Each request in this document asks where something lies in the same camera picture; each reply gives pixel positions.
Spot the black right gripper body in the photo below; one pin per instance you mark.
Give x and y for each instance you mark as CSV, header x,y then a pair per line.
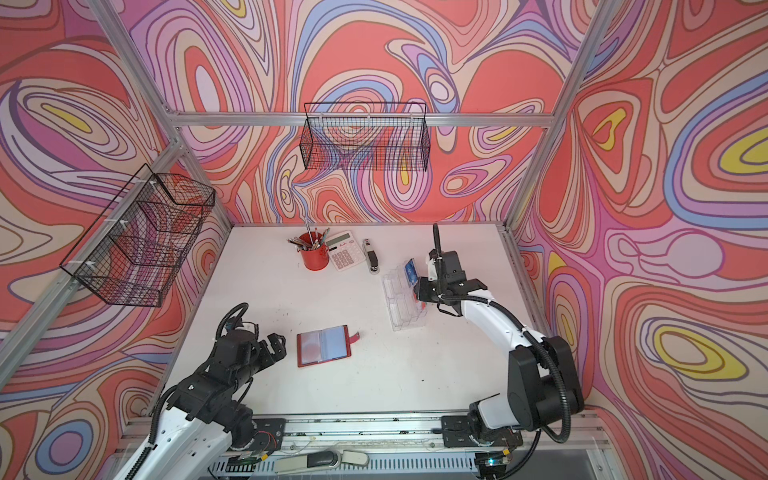
x,y
432,291

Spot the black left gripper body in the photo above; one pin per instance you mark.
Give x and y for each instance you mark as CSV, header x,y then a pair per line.
x,y
260,358

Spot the red white credit card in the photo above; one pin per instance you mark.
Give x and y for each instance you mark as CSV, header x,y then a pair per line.
x,y
310,348

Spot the red leather card holder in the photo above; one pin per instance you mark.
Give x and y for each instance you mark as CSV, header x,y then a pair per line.
x,y
337,342

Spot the clear plastic card tray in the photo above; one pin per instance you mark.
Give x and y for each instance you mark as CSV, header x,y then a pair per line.
x,y
404,309

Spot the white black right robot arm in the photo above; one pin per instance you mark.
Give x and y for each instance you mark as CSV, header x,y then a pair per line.
x,y
543,390

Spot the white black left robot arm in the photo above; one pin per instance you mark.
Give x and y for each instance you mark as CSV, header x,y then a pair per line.
x,y
201,417

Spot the blue credit card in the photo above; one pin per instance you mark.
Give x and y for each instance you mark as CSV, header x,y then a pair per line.
x,y
411,274

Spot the black silver stapler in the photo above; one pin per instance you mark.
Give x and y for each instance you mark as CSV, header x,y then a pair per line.
x,y
371,257

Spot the red pen cup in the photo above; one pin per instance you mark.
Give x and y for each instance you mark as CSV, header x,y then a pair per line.
x,y
316,260

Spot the pens in cup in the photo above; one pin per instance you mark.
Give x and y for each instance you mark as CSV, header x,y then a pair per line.
x,y
311,240

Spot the white calculator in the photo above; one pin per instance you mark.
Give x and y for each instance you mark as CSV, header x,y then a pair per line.
x,y
344,251

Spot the grey foot pedal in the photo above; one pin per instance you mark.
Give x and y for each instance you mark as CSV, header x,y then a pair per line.
x,y
320,461

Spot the black wire basket left wall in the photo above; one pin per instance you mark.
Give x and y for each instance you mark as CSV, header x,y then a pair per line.
x,y
132,255

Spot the black wire basket wall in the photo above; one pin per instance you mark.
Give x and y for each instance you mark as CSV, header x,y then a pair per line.
x,y
132,255
365,136

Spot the black wire basket back wall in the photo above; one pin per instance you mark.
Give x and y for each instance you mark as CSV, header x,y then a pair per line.
x,y
365,136

